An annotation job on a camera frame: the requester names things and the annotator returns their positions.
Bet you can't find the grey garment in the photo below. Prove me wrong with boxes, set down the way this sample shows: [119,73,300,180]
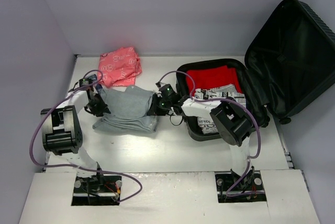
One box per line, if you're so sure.
[92,86,158,134]

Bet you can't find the pink patterned garment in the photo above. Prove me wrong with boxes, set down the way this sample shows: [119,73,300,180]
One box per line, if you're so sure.
[98,47,142,88]

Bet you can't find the black white newspaper-print garment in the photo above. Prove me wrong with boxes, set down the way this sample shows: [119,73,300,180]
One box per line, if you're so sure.
[194,84,247,135]

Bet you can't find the red garment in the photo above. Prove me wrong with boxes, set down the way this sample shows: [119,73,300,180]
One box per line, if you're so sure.
[186,65,242,93]

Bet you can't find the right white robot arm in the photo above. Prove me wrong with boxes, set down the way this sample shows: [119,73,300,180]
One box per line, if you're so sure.
[147,82,261,188]

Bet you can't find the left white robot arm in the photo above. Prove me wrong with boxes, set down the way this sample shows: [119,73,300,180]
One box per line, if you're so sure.
[41,74,110,193]

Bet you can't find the blue card packet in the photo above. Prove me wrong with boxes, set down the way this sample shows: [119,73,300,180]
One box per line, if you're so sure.
[86,74,103,93]

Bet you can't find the black hard-shell suitcase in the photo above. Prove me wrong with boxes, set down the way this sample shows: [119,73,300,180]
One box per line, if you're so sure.
[176,0,334,127]

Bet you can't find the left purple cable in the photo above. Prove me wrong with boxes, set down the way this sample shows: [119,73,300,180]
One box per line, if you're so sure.
[29,69,143,204]

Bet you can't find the purple cable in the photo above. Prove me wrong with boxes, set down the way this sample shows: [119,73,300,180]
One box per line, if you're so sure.
[158,70,267,198]
[29,69,143,204]

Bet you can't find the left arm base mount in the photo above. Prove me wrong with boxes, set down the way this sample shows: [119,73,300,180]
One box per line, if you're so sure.
[71,175,122,206]

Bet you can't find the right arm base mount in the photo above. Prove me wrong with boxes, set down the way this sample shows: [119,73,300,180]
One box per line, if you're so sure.
[215,171,267,204]

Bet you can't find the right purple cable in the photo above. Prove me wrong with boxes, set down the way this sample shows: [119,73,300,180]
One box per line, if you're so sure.
[158,70,267,198]

